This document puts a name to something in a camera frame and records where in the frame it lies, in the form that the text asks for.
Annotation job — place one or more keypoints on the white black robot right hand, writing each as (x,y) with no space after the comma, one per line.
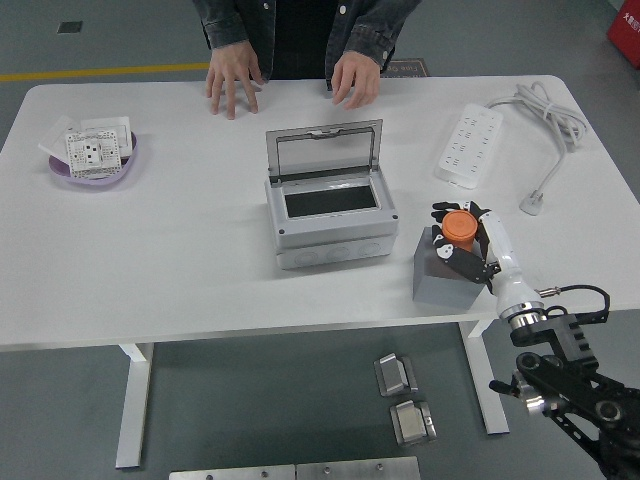
(505,260)

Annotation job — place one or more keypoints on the person's right hand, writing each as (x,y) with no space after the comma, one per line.
(232,70)

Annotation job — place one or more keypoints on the person's left hand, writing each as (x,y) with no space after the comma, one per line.
(357,75)

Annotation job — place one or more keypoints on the orange cylinder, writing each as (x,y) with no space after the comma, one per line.
(460,225)

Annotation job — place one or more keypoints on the grey junction box clear lid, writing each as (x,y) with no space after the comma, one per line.
(330,235)

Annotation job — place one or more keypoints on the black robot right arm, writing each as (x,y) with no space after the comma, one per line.
(550,340)

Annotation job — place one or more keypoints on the person's right forearm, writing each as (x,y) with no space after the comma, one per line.
(225,25)

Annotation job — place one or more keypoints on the person's left forearm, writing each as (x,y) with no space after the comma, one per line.
(380,30)

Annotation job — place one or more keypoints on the grey holder block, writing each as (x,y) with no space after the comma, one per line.
(440,295)

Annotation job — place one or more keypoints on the red box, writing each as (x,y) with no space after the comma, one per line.
(625,27)

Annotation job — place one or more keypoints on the dark floor sign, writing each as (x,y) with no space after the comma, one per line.
(407,68)

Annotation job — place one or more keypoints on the person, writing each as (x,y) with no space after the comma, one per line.
(300,35)

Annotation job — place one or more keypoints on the white power strip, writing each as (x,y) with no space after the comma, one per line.
(467,145)

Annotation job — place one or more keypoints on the white table leg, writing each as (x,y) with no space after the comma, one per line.
(487,390)
(134,400)

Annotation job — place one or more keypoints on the yellow floor tape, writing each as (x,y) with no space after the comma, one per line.
(100,72)

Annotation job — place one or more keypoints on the white printed socket module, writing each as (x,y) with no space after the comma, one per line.
(92,152)

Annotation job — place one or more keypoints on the metal block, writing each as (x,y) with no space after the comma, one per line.
(412,425)
(392,377)

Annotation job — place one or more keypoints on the dark floor hatch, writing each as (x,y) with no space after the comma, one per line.
(69,27)

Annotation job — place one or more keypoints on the purple bowl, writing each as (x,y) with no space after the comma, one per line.
(100,181)

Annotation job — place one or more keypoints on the metal plate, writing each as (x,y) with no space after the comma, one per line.
(230,473)
(357,469)

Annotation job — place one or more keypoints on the white switch plate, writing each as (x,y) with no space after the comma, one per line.
(107,122)
(52,140)

